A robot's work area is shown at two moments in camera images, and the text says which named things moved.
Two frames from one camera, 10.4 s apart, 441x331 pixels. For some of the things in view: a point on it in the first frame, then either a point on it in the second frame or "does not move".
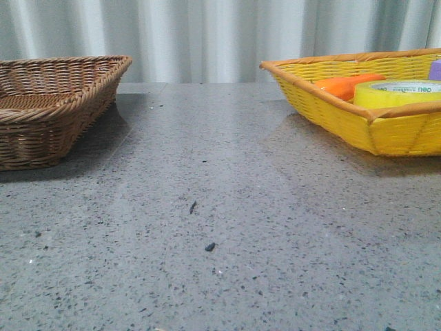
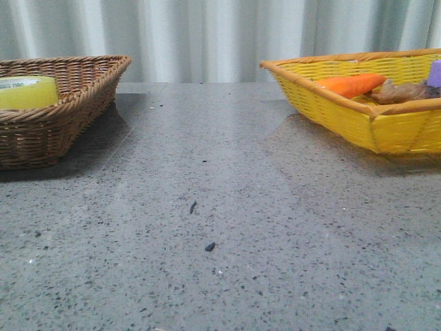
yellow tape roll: x=379 y=94 -> x=27 y=92
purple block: x=435 y=72 does not move
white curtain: x=213 y=41 does not move
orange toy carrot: x=344 y=87 does not move
